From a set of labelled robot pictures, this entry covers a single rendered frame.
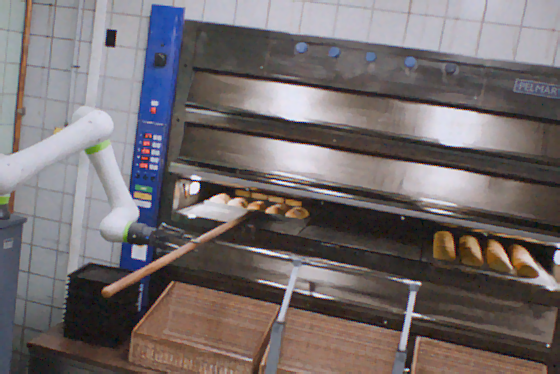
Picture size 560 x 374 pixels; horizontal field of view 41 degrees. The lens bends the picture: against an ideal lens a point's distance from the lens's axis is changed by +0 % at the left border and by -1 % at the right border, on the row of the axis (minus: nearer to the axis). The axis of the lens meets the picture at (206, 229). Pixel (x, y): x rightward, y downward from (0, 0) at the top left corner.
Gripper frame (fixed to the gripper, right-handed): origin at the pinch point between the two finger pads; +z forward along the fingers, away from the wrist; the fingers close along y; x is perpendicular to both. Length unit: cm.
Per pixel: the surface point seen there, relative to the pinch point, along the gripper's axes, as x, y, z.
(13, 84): -54, -49, -121
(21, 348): -61, 91, -106
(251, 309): -57, 38, 16
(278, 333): -2.1, 28.0, 40.0
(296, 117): -58, -54, 22
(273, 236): -62, 2, 20
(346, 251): -62, 3, 55
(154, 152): -58, -27, -43
